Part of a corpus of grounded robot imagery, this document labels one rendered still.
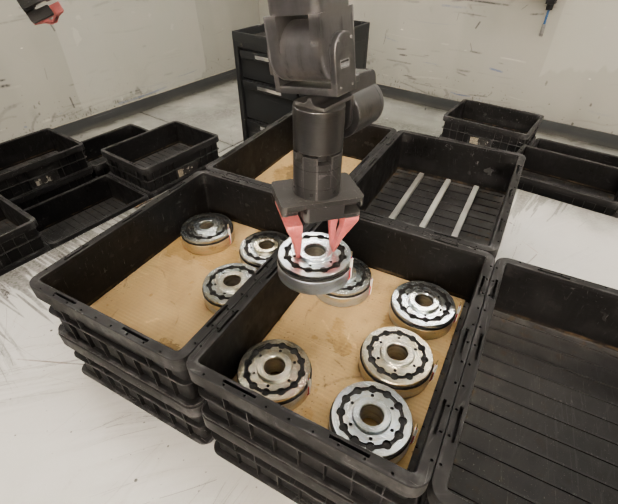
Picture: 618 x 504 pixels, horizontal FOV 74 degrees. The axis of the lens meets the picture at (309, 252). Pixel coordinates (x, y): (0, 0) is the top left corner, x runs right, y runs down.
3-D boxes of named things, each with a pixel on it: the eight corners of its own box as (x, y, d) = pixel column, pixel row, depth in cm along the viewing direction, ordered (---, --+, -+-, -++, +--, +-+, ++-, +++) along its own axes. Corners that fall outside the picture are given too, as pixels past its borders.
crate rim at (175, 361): (182, 377, 51) (178, 365, 49) (29, 294, 62) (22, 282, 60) (327, 215, 78) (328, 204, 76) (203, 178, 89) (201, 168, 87)
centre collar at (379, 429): (385, 442, 49) (385, 439, 49) (346, 426, 50) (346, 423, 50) (395, 407, 52) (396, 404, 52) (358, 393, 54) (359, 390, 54)
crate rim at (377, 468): (421, 506, 40) (425, 496, 38) (182, 377, 51) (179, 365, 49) (493, 265, 67) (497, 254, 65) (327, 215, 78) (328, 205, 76)
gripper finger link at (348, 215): (291, 240, 59) (290, 182, 53) (339, 233, 60) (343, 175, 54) (304, 271, 54) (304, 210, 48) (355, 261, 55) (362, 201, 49)
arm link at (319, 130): (281, 95, 43) (326, 107, 40) (319, 79, 47) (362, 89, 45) (282, 156, 47) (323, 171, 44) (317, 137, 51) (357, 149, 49)
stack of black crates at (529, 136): (515, 195, 228) (545, 115, 200) (499, 220, 210) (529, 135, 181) (446, 174, 247) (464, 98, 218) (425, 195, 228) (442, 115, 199)
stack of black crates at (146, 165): (169, 260, 185) (143, 170, 157) (128, 236, 199) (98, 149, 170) (232, 219, 210) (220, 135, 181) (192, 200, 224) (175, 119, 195)
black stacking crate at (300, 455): (405, 536, 46) (423, 496, 39) (198, 417, 57) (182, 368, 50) (476, 306, 73) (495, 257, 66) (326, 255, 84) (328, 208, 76)
